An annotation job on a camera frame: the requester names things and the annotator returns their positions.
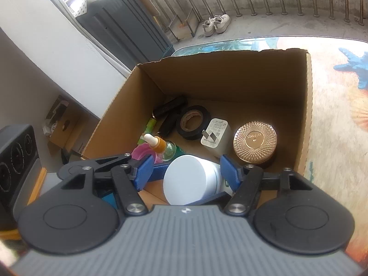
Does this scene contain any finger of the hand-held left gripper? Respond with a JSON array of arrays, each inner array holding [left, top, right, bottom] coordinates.
[[198, 193, 232, 207], [85, 153, 171, 182]]

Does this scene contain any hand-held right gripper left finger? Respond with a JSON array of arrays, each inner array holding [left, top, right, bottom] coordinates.
[[62, 154, 154, 216]]

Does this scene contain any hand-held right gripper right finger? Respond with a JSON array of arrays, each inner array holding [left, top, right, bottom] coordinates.
[[220, 155, 312, 216]]

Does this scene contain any green dropper bottle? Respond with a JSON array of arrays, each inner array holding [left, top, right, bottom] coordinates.
[[143, 133, 187, 162]]

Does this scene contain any white round jar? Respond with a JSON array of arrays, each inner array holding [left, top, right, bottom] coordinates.
[[163, 155, 223, 207]]

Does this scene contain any pink round object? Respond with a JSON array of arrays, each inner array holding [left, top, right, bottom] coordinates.
[[132, 145, 160, 163]]

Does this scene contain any white charger plug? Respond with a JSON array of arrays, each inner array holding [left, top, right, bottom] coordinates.
[[200, 117, 232, 157]]

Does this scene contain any gold round jar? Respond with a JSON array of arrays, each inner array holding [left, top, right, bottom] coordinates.
[[232, 122, 278, 169]]

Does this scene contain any green plastic tube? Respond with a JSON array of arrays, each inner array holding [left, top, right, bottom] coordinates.
[[137, 117, 158, 146]]

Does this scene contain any short black cylinder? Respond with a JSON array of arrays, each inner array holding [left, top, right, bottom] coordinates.
[[158, 112, 180, 138]]

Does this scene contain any black tape roll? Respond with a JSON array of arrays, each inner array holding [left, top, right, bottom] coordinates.
[[175, 105, 212, 141]]

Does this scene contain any small cardboard box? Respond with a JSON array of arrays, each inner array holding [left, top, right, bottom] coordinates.
[[43, 95, 101, 158]]

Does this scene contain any long black cylinder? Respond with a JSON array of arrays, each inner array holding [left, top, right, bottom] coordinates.
[[152, 95, 187, 120]]

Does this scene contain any ocean print table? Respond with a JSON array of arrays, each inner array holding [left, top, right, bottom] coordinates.
[[171, 36, 368, 259]]

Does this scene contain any dark grey folding panel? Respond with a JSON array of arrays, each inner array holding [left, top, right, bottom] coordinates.
[[75, 0, 174, 64]]

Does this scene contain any white sneaker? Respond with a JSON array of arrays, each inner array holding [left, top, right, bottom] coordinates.
[[213, 14, 231, 33], [202, 17, 217, 37]]

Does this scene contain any metal balcony railing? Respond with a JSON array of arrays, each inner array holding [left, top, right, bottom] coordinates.
[[129, 0, 368, 25]]

